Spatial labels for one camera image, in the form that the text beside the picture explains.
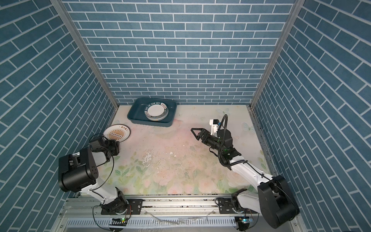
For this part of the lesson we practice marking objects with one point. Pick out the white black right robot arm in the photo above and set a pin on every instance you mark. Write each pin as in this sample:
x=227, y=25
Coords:
x=273, y=198

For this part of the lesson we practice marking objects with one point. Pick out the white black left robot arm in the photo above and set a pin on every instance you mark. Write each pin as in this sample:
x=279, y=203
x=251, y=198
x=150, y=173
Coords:
x=79, y=172

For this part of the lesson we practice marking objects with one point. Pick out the teal plastic bin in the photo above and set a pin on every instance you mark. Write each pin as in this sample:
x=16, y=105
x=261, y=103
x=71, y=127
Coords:
x=137, y=116

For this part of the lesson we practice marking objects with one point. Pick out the orange sunburst plate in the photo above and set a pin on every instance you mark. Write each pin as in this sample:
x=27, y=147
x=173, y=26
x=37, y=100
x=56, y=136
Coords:
x=117, y=132

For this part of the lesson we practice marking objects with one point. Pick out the aluminium mounting rail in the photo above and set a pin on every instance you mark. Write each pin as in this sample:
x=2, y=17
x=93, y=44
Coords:
x=161, y=213

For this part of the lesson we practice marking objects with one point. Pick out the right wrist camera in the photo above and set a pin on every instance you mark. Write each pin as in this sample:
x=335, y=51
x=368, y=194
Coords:
x=215, y=124

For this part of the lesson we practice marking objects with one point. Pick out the green lettered rim plate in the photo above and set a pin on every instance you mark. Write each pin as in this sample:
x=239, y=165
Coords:
x=156, y=111

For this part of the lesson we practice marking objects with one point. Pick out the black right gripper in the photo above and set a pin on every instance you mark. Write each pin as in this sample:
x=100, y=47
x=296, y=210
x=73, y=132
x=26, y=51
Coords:
x=203, y=134

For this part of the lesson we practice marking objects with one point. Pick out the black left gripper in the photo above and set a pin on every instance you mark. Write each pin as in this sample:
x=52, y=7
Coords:
x=114, y=144

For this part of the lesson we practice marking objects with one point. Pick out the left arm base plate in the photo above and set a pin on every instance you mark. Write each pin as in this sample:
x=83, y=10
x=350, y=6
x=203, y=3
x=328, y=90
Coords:
x=134, y=206

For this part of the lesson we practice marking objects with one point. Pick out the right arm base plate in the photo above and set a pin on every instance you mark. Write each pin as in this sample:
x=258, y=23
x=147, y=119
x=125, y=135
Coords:
x=226, y=206

